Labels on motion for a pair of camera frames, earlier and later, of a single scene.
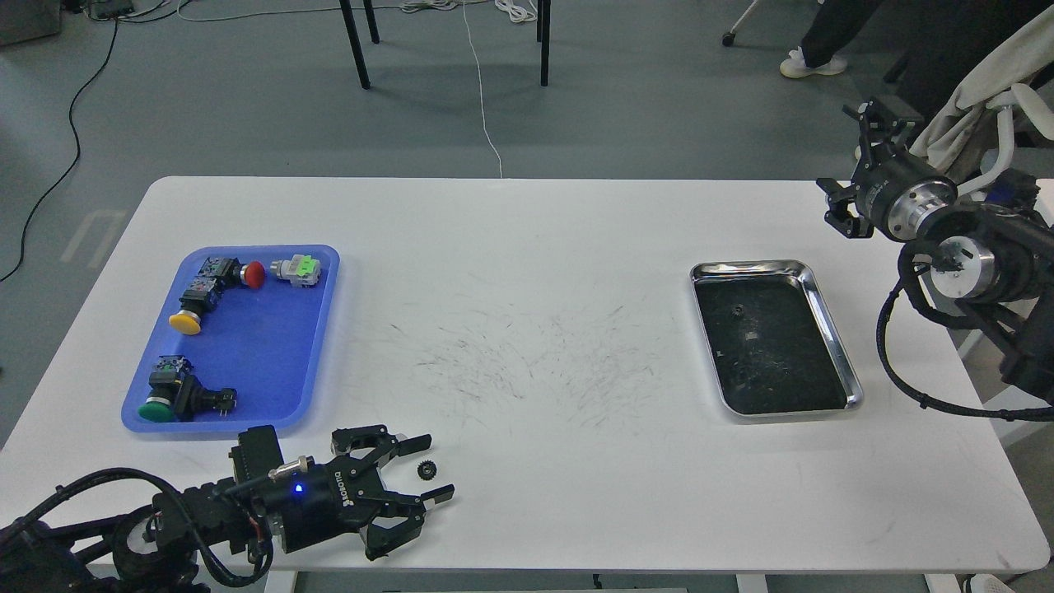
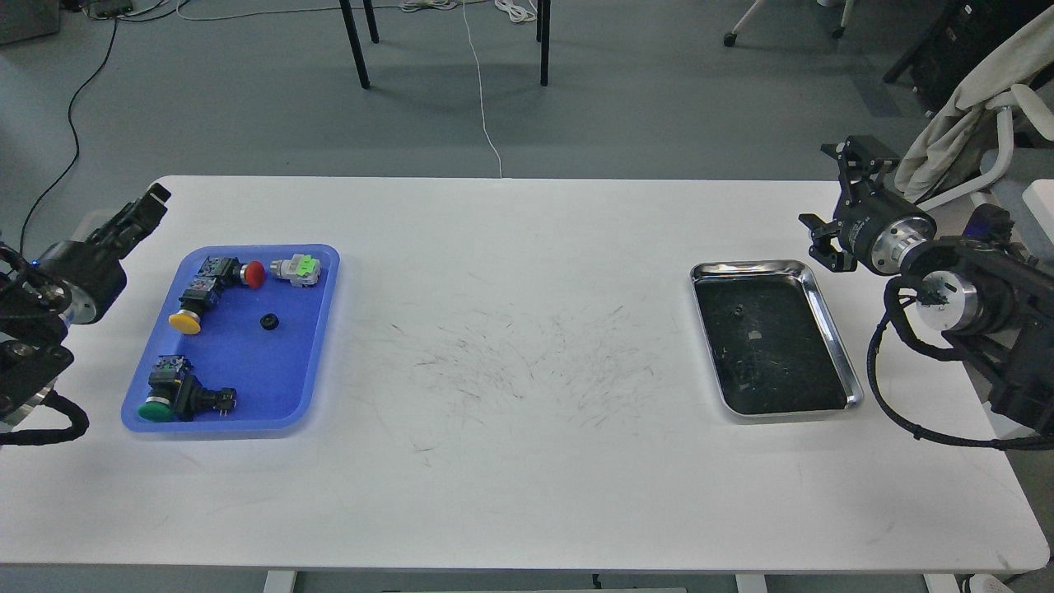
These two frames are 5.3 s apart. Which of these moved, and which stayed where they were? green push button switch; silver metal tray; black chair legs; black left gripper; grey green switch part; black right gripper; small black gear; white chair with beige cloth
Moved: black left gripper; small black gear; black right gripper
Stayed: black chair legs; grey green switch part; white chair with beige cloth; green push button switch; silver metal tray
